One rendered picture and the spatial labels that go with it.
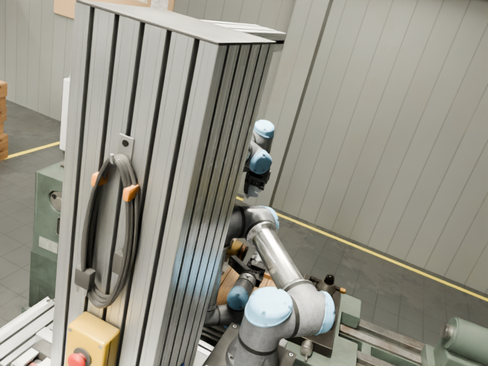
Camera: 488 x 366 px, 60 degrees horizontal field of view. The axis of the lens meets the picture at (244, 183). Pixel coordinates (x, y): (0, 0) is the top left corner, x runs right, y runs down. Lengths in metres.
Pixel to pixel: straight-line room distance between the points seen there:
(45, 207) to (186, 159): 1.35
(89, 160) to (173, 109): 0.20
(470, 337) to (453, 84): 2.78
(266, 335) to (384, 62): 3.44
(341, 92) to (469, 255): 2.03
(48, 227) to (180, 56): 1.46
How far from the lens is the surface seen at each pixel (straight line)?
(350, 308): 2.08
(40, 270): 2.15
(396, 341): 2.15
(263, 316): 1.14
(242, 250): 1.85
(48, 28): 6.12
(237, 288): 1.63
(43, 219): 1.99
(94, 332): 0.89
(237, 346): 1.25
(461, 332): 1.92
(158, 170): 0.69
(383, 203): 4.56
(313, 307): 1.22
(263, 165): 1.34
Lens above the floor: 2.10
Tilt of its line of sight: 24 degrees down
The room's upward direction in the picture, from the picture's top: 15 degrees clockwise
